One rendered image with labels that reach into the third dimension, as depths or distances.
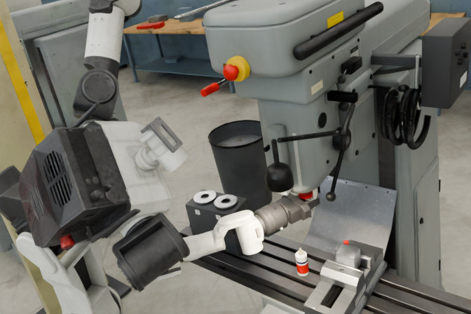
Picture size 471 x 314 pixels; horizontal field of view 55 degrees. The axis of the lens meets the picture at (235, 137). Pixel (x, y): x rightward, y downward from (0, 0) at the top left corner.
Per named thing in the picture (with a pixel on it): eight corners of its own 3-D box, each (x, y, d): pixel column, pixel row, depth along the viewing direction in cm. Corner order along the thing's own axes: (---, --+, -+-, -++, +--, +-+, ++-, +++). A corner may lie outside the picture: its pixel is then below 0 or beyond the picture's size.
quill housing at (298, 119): (319, 204, 130) (309, 101, 117) (261, 188, 143) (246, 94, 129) (348, 172, 143) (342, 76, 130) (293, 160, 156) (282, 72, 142)
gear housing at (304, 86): (309, 107, 113) (305, 69, 109) (234, 98, 128) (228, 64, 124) (364, 64, 136) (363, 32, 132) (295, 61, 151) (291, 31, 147)
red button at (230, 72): (235, 83, 105) (233, 66, 104) (222, 81, 108) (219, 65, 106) (244, 78, 107) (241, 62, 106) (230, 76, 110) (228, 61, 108)
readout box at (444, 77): (453, 111, 124) (457, 35, 115) (420, 107, 130) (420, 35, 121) (472, 85, 138) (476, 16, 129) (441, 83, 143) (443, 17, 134)
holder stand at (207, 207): (238, 256, 172) (230, 213, 164) (193, 242, 184) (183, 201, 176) (254, 237, 181) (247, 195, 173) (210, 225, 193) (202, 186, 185)
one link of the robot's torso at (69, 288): (66, 354, 144) (1, 236, 126) (96, 311, 158) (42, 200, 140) (105, 358, 138) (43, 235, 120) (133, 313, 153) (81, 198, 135)
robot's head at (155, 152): (158, 181, 109) (182, 164, 105) (130, 149, 107) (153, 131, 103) (169, 167, 115) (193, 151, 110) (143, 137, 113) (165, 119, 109)
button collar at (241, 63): (247, 83, 107) (243, 58, 105) (228, 80, 111) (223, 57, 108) (251, 80, 108) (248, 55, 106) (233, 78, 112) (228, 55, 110)
